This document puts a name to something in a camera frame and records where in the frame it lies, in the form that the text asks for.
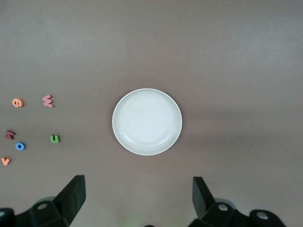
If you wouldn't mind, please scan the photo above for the beige round plate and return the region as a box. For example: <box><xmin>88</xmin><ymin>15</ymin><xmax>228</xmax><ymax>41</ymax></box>
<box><xmin>112</xmin><ymin>88</ymin><xmax>183</xmax><ymax>156</ymax></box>

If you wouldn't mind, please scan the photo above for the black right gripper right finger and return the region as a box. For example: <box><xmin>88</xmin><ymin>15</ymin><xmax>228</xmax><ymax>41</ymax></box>
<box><xmin>189</xmin><ymin>176</ymin><xmax>287</xmax><ymax>227</ymax></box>

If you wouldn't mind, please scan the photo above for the pink foam letter w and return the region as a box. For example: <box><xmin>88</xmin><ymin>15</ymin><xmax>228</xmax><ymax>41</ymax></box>
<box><xmin>42</xmin><ymin>95</ymin><xmax>55</xmax><ymax>108</ymax></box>

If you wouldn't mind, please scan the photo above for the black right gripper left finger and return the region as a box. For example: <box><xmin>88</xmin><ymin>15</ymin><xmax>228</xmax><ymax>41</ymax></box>
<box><xmin>0</xmin><ymin>175</ymin><xmax>86</xmax><ymax>227</ymax></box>

